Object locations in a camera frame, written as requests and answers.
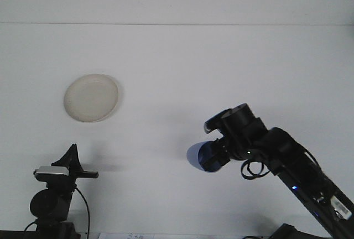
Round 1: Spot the pale blue cup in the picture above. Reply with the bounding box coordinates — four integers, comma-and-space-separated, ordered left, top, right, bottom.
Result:
197, 141, 231, 173

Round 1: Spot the pale round plate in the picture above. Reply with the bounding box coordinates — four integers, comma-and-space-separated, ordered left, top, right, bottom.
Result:
63, 73, 120, 123

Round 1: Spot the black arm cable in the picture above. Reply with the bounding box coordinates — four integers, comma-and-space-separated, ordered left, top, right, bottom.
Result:
239, 158, 268, 181
74, 185, 91, 236

